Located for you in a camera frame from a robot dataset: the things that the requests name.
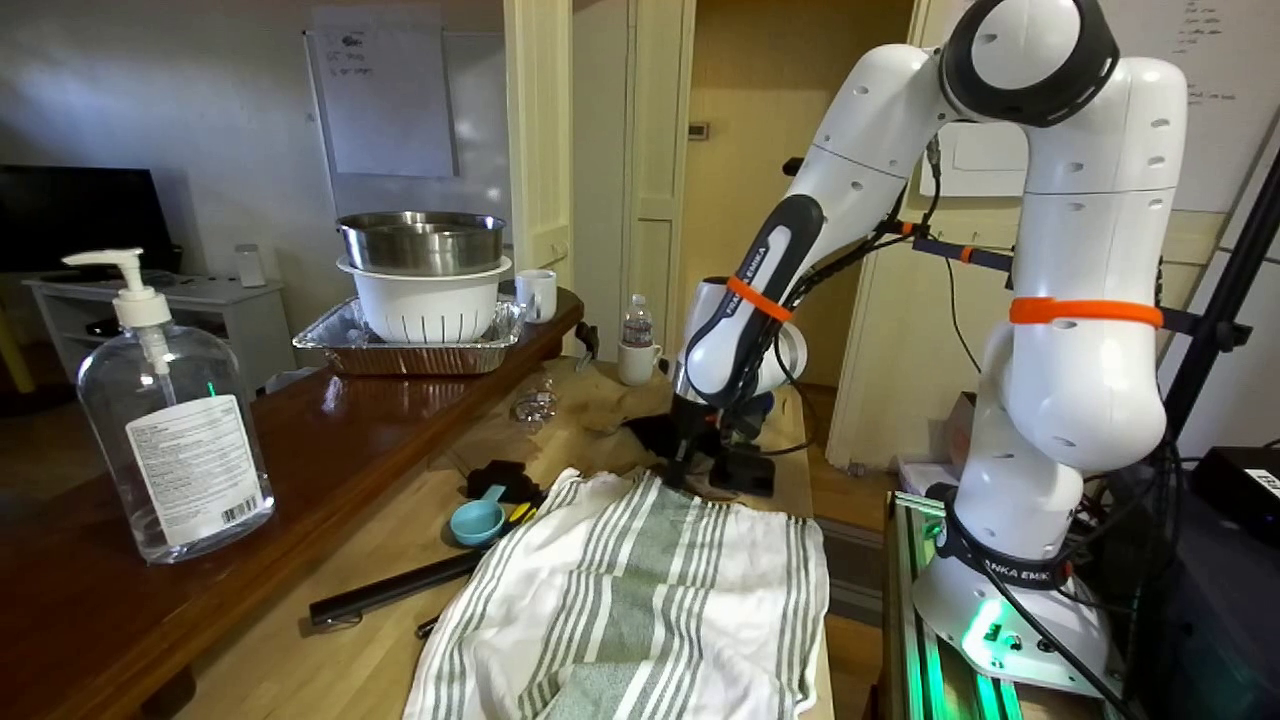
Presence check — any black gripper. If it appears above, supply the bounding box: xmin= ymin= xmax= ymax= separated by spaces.
xmin=659 ymin=394 xmax=772 ymax=489

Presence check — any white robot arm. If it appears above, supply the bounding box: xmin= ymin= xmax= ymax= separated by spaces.
xmin=676 ymin=0 xmax=1188 ymax=695

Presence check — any small water bottle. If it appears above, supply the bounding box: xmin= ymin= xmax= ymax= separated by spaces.
xmin=620 ymin=294 xmax=659 ymax=384

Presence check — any clear small glass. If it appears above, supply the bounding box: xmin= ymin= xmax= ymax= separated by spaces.
xmin=511 ymin=376 xmax=555 ymax=423

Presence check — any white green striped towel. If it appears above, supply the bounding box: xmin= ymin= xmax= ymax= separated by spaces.
xmin=405 ymin=468 xmax=829 ymax=720

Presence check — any small black crumpled object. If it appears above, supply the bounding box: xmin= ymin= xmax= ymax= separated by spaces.
xmin=466 ymin=459 xmax=546 ymax=502

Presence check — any white mug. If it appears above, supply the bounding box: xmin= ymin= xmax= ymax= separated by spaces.
xmin=515 ymin=268 xmax=555 ymax=322

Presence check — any blue measuring spoon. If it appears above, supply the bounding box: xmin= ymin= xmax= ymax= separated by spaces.
xmin=449 ymin=483 xmax=503 ymax=546

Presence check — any white plastic colander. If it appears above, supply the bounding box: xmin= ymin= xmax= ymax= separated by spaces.
xmin=345 ymin=263 xmax=507 ymax=345

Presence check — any aluminium foil tray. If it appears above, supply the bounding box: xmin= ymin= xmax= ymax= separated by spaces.
xmin=294 ymin=298 xmax=523 ymax=376

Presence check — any stainless steel bowl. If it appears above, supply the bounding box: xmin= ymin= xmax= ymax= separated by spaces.
xmin=335 ymin=213 xmax=503 ymax=275

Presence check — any long black stick tool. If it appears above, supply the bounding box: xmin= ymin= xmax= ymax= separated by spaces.
xmin=305 ymin=545 xmax=490 ymax=630

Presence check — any white cabinet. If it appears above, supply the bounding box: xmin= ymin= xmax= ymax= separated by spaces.
xmin=26 ymin=272 xmax=297 ymax=390

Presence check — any clear hand sanitizer pump bottle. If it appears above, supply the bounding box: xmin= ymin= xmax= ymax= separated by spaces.
xmin=67 ymin=247 xmax=278 ymax=563

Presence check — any black box at right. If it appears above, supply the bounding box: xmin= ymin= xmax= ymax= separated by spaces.
xmin=1148 ymin=449 xmax=1280 ymax=720

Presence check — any black monitor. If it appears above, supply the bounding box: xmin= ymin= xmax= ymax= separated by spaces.
xmin=0 ymin=165 xmax=180 ymax=272

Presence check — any whiteboard on wall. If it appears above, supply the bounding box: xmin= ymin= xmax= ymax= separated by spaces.
xmin=310 ymin=8 xmax=455 ymax=179

